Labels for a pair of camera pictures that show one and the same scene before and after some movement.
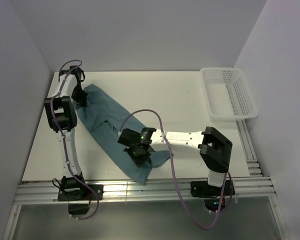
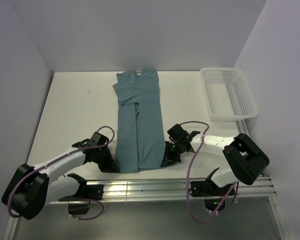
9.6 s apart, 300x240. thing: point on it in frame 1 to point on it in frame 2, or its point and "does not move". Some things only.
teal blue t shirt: x=104 y=118 to x=140 y=144
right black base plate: x=201 y=189 does not move
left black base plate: x=87 y=195 does not move
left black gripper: x=82 y=100 to x=110 y=165
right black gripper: x=139 y=161 to x=169 y=159
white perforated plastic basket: x=228 y=94 does not move
